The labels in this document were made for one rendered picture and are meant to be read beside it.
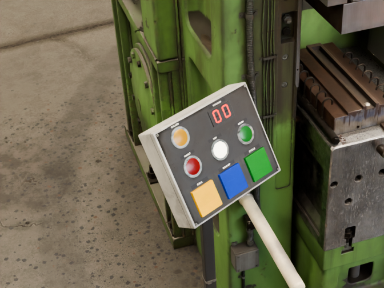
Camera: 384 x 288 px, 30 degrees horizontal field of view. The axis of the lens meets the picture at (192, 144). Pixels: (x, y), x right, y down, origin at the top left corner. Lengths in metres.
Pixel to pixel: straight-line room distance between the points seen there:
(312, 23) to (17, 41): 2.77
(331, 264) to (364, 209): 0.25
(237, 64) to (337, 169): 0.46
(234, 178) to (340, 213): 0.59
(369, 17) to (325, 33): 0.58
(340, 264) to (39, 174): 1.74
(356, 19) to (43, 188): 2.03
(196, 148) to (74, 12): 3.47
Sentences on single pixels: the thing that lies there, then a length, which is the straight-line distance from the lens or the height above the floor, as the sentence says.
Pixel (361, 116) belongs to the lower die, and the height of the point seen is 0.96.
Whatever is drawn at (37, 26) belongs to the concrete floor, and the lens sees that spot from 5.17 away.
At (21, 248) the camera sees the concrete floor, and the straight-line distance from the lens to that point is 3.36.
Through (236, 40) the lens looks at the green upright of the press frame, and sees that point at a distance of 2.14.
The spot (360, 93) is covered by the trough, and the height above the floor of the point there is 0.99.
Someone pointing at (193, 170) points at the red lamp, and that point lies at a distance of 1.89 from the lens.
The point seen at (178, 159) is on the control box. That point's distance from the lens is 1.87.
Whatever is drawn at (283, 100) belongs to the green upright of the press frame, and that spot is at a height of 0.98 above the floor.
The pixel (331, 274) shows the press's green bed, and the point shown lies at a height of 0.33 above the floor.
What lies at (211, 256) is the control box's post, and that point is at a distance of 2.28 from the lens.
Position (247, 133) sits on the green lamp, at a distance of 2.00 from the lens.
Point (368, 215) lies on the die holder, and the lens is 2.52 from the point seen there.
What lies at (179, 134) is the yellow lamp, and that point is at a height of 1.17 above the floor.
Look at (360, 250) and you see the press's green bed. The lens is 2.63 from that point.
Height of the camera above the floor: 2.27
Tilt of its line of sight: 37 degrees down
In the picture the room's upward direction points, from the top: 4 degrees counter-clockwise
